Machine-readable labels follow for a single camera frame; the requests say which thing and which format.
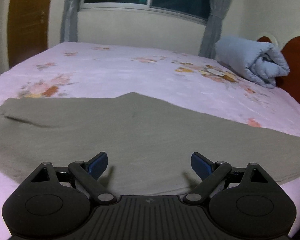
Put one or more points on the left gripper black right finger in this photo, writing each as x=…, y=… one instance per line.
x=211, y=174

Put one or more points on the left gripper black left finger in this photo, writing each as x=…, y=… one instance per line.
x=88, y=173

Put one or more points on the grey-green pants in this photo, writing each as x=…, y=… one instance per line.
x=149, y=142

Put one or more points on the pink floral bed sheet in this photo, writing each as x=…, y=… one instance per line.
x=85, y=70

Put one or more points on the red wooden headboard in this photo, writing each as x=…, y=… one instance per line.
x=291, y=82

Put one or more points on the rolled light blue quilt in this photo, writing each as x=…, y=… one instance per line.
x=258, y=62

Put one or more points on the brown wooden door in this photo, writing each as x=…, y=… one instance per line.
x=27, y=29

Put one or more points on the grey curtain near headboard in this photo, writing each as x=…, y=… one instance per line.
x=213, y=29

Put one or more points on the grey curtain near door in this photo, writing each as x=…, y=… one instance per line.
x=69, y=24

